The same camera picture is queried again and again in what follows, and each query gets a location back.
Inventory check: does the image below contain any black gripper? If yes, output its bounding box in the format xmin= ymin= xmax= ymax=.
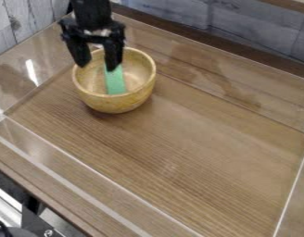
xmin=59 ymin=0 xmax=126 ymax=71

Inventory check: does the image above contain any green rectangular block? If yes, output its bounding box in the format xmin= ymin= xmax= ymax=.
xmin=106 ymin=65 xmax=127 ymax=94

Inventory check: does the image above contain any round wooden bowl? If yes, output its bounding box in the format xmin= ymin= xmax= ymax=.
xmin=72 ymin=47 xmax=156 ymax=114

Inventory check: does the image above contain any clear acrylic corner bracket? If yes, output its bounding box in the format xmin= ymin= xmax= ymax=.
xmin=71 ymin=11 xmax=106 ymax=50

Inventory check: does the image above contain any black metal bracket with bolt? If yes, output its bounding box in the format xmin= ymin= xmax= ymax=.
xmin=21 ymin=206 xmax=66 ymax=237

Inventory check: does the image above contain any black cable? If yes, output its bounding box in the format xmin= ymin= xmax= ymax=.
xmin=0 ymin=218 xmax=20 ymax=237

